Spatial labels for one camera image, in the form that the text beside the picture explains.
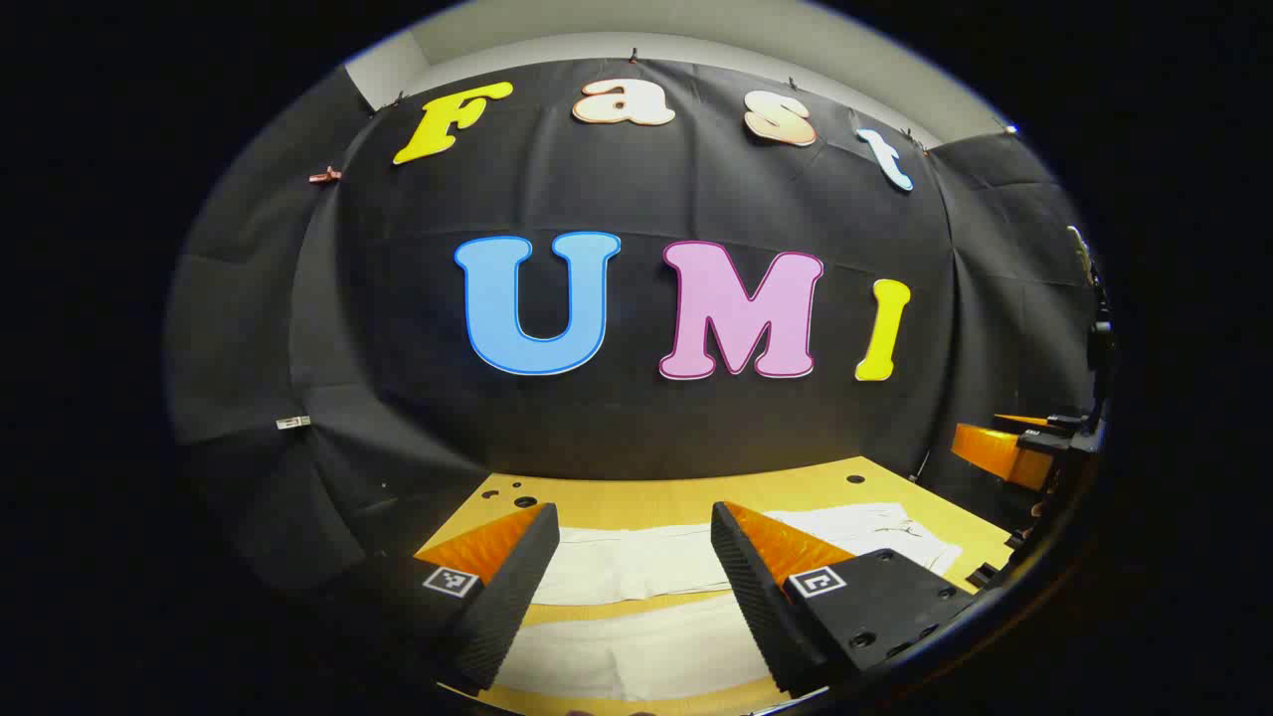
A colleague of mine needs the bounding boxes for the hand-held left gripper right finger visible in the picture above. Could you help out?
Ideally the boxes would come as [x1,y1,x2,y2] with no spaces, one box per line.
[710,499,982,698]

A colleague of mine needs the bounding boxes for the white jeans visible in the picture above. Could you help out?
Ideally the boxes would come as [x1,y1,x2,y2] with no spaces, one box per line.
[494,502,964,702]

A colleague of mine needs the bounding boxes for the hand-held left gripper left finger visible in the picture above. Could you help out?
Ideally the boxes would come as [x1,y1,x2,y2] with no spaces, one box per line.
[338,502,562,696]

